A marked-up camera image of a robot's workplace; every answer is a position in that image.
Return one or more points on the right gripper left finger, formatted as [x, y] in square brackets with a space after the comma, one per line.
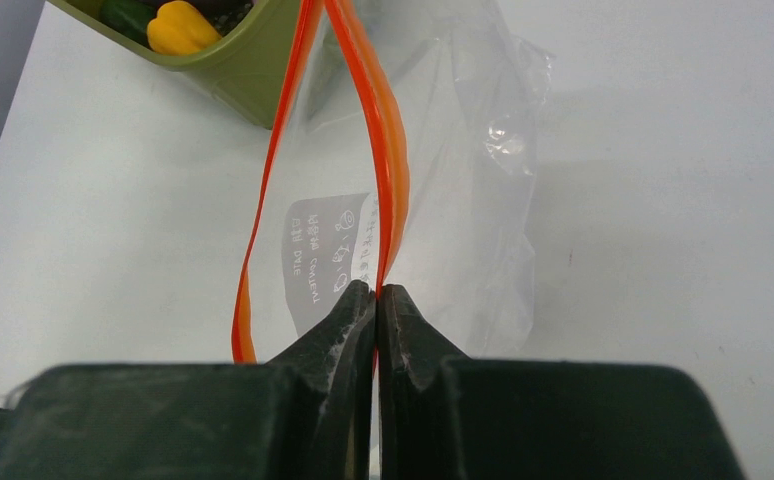
[304, 414]

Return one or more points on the clear zip bag orange zipper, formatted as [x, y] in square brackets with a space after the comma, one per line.
[404, 152]

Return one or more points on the yellow toy pepper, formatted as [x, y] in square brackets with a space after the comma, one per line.
[179, 29]

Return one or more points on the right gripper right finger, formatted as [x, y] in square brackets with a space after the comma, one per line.
[445, 415]

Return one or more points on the olive green plastic bin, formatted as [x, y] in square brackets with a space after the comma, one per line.
[244, 71]

